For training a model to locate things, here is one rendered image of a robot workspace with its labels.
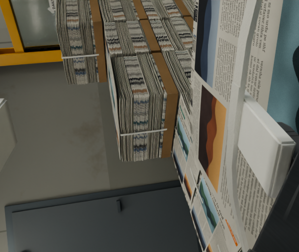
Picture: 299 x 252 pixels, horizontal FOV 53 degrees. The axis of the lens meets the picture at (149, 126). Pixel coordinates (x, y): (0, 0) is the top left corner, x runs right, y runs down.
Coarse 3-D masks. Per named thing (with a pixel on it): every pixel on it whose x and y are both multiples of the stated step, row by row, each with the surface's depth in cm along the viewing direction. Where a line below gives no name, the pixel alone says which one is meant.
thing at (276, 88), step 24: (264, 0) 18; (288, 0) 16; (264, 24) 18; (288, 24) 16; (264, 48) 19; (288, 48) 17; (264, 72) 19; (288, 72) 17; (264, 96) 19; (288, 96) 17; (288, 120) 17; (240, 192) 25; (264, 192) 21; (264, 216) 22
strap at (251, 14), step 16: (256, 0) 14; (256, 16) 15; (240, 32) 16; (240, 48) 16; (240, 64) 16; (240, 80) 16; (240, 96) 16; (240, 112) 17; (240, 224) 21; (240, 240) 23
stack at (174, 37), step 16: (160, 32) 144; (176, 32) 145; (160, 48) 136; (176, 48) 136; (176, 64) 127; (176, 80) 119; (176, 112) 122; (176, 128) 126; (176, 144) 128; (176, 160) 131; (192, 160) 108; (192, 176) 110; (192, 192) 113; (208, 192) 95; (192, 208) 115; (208, 208) 97; (208, 224) 99; (224, 224) 85; (208, 240) 100; (224, 240) 87
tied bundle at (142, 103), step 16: (112, 64) 125; (128, 64) 126; (144, 64) 126; (128, 80) 118; (144, 80) 118; (160, 80) 118; (128, 96) 111; (144, 96) 112; (160, 96) 113; (128, 112) 115; (144, 112) 117; (160, 112) 119; (128, 128) 122; (144, 128) 124; (160, 128) 126; (128, 144) 128; (144, 144) 131; (160, 144) 132
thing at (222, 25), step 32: (224, 0) 24; (224, 32) 25; (256, 32) 19; (192, 64) 35; (224, 64) 25; (192, 96) 36; (224, 96) 26; (192, 128) 37; (224, 128) 27; (224, 160) 27; (224, 192) 28
